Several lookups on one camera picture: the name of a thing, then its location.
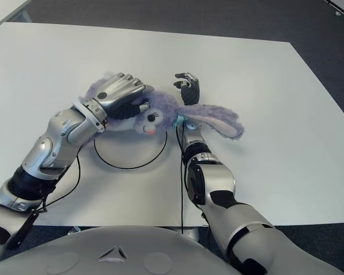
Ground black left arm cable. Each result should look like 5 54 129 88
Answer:
40 148 81 211

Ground grey table leg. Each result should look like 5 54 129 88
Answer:
171 225 200 241

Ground purple plush bunny doll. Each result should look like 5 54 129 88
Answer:
79 72 245 142

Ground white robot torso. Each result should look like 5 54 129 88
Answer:
0 225 241 275

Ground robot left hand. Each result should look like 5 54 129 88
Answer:
87 72 150 120

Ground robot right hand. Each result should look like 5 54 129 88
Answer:
173 72 202 105

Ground white plate black rim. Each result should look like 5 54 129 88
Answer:
93 125 168 170

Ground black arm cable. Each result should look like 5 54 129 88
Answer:
175 123 187 234
40 148 81 211

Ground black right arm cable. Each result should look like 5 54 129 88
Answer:
175 123 187 234

